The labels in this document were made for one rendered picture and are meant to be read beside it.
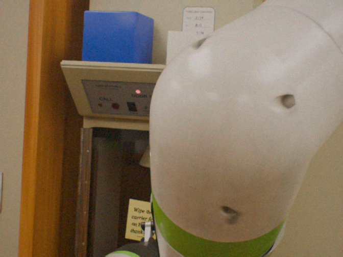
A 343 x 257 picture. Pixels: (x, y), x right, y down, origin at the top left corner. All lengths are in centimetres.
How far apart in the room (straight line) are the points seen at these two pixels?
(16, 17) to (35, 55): 64
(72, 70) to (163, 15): 20
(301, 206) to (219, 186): 119
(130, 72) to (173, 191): 67
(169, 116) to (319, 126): 10
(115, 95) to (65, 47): 18
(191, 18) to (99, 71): 20
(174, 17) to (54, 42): 23
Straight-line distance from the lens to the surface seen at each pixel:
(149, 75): 111
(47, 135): 124
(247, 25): 45
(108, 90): 116
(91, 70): 114
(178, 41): 112
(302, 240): 163
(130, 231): 124
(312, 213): 161
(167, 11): 122
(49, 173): 126
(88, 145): 125
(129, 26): 112
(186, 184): 44
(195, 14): 120
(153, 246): 100
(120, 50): 112
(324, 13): 47
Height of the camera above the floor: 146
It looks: 3 degrees down
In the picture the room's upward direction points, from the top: 3 degrees clockwise
